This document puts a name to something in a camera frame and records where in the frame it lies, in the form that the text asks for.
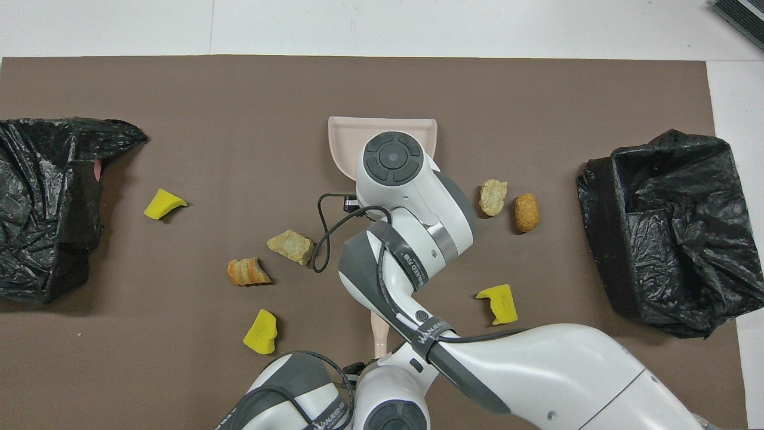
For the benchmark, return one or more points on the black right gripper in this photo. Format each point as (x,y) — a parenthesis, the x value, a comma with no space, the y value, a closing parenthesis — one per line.
(352,203)

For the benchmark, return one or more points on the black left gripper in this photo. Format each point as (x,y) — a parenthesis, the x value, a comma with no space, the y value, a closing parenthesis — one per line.
(354,368)

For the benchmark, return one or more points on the beige hand brush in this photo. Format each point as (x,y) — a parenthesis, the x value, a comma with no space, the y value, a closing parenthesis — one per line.
(379,334)

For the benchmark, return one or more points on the beige plastic dustpan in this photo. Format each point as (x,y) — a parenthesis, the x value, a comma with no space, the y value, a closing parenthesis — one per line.
(346,137)

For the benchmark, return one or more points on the pale bread chunk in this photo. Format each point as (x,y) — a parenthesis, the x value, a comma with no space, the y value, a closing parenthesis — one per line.
(492,197)
(290,246)

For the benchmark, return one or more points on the yellow green sponge piece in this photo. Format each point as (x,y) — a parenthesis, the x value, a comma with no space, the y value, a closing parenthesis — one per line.
(261,333)

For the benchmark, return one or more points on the orange crusted bread piece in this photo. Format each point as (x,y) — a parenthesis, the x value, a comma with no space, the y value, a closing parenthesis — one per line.
(246,272)

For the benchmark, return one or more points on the brown fried croquette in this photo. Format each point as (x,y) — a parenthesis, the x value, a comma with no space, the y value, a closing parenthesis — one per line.
(527,212)

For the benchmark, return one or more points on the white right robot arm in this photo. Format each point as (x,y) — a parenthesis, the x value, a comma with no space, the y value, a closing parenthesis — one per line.
(537,370)

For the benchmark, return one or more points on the black trash bag bin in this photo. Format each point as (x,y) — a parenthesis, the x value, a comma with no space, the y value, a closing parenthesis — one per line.
(668,239)
(42,209)

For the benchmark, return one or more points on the brown table mat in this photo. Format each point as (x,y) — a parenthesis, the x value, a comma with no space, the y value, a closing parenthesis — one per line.
(209,119)

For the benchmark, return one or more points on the dark grey ribbed object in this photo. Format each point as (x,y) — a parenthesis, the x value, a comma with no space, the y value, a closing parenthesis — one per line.
(743,15)

